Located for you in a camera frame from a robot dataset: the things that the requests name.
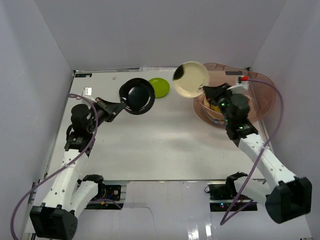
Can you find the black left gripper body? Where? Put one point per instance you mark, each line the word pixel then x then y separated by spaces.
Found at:
pixel 107 109

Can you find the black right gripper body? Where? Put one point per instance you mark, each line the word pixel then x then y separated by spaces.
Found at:
pixel 223 100

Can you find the yellow patterned brown-rimmed plate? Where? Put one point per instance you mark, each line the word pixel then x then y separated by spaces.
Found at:
pixel 215 108

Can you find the pale orange plate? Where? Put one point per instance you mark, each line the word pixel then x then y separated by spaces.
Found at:
pixel 210 113

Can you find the cream plate with black patch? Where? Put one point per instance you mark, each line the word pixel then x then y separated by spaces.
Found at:
pixel 190 78

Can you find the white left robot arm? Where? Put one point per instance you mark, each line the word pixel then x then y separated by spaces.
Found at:
pixel 56 218

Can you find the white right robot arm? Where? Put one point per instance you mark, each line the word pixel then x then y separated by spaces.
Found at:
pixel 286 196

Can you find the translucent pink plastic bin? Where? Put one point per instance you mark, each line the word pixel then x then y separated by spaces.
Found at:
pixel 261 95

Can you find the lime green plate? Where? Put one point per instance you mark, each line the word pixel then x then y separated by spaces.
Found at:
pixel 161 86

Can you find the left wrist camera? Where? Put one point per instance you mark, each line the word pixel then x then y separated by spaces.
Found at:
pixel 87 94

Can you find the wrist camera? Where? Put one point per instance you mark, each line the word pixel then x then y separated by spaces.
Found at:
pixel 87 94
pixel 241 83

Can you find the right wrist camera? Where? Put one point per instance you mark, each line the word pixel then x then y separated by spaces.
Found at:
pixel 241 83

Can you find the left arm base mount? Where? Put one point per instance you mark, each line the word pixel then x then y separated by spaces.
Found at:
pixel 110 193

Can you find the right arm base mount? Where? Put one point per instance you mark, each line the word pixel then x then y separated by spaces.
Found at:
pixel 220 199

